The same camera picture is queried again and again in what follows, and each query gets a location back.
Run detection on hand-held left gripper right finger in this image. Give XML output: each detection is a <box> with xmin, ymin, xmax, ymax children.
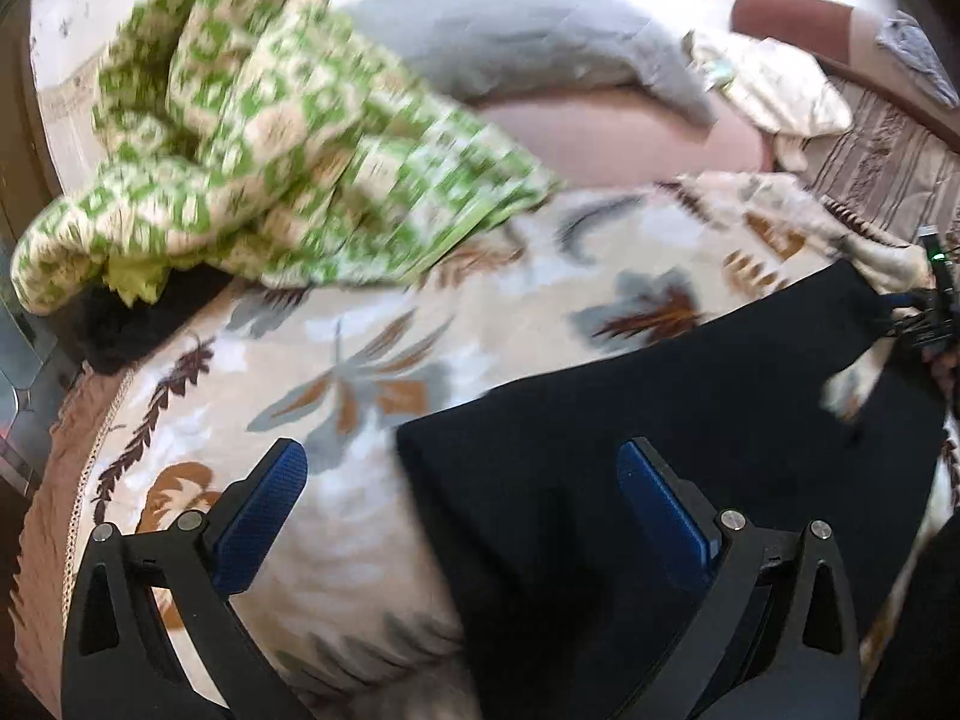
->
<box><xmin>616</xmin><ymin>437</ymin><xmax>863</xmax><ymax>720</ymax></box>

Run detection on brown striped bed sheet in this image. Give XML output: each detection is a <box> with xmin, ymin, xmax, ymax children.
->
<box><xmin>802</xmin><ymin>75</ymin><xmax>960</xmax><ymax>241</ymax></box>

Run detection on dark cloth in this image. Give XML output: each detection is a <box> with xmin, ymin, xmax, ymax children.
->
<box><xmin>75</xmin><ymin>270</ymin><xmax>233</xmax><ymax>376</ymax></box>

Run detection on leaf print blanket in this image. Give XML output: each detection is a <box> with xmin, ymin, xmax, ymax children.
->
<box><xmin>15</xmin><ymin>169</ymin><xmax>960</xmax><ymax>720</ymax></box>

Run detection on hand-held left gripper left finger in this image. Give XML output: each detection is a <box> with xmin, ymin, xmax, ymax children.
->
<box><xmin>60</xmin><ymin>437</ymin><xmax>316</xmax><ymax>720</ymax></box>

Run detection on person's dark clothing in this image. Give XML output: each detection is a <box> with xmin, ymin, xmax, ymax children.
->
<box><xmin>862</xmin><ymin>510</ymin><xmax>960</xmax><ymax>720</ymax></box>

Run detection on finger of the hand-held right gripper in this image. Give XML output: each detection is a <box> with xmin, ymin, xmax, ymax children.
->
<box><xmin>874</xmin><ymin>291</ymin><xmax>955</xmax><ymax>351</ymax></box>

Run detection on white patterned cloth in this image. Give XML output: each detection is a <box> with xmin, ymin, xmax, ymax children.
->
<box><xmin>686</xmin><ymin>30</ymin><xmax>856</xmax><ymax>170</ymax></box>

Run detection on grey crumpled cloth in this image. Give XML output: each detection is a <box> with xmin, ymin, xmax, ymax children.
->
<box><xmin>877</xmin><ymin>11</ymin><xmax>960</xmax><ymax>110</ymax></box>

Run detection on brown headboard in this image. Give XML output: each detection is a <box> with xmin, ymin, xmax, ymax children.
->
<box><xmin>731</xmin><ymin>0</ymin><xmax>960</xmax><ymax>128</ymax></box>

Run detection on black pants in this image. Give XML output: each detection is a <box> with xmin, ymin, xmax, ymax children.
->
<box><xmin>396</xmin><ymin>261</ymin><xmax>947</xmax><ymax>720</ymax></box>

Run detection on green patterned blanket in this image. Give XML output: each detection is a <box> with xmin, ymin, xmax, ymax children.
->
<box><xmin>11</xmin><ymin>0</ymin><xmax>563</xmax><ymax>316</ymax></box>

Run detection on grey quilted pillow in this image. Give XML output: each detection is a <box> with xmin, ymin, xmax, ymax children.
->
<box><xmin>341</xmin><ymin>0</ymin><xmax>721</xmax><ymax>128</ymax></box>

